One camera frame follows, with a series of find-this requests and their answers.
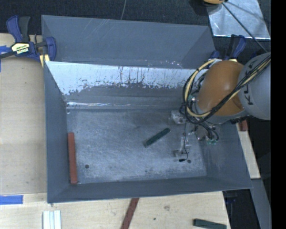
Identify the pale wood flat board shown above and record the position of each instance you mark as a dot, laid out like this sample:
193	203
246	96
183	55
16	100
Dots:
22	128

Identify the dark green flat block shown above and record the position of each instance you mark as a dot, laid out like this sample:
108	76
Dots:
208	224
156	137

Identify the red-brown flat block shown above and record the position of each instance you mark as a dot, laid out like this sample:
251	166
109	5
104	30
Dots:
72	156
129	213

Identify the grey metal bin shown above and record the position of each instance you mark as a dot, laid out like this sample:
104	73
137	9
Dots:
124	139

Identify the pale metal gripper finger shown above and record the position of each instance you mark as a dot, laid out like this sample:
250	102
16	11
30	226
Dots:
184	145
176	117

